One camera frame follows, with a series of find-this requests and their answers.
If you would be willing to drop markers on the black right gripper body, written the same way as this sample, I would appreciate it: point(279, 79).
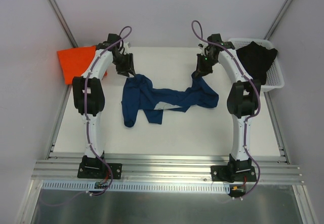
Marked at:
point(201, 65)

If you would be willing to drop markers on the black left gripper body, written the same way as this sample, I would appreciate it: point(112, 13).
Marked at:
point(125, 63)

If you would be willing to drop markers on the blue t shirt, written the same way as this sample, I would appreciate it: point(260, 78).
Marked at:
point(139, 94)

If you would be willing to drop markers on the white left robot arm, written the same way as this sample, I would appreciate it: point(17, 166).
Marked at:
point(89, 100)

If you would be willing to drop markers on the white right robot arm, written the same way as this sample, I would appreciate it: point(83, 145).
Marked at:
point(243, 103)

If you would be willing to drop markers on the black t shirt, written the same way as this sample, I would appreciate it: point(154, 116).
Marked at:
point(257, 60)

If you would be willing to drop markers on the folded orange t shirt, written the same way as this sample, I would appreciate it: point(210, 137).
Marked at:
point(75, 61)

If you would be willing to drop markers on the white plastic basket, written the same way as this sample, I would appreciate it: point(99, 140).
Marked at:
point(275, 78)

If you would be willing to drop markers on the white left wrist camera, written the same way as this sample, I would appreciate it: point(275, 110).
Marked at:
point(125, 47)

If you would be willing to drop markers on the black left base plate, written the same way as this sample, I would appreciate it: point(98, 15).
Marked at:
point(115, 170)

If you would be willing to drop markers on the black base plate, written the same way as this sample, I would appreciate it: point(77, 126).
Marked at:
point(223, 173)
point(115, 170)

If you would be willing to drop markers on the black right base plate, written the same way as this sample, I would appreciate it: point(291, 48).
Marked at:
point(223, 173)

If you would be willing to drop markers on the white slotted cable duct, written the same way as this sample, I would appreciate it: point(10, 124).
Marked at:
point(154, 187)

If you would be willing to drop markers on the aluminium mounting rail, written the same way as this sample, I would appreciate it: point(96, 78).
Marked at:
point(162, 168)

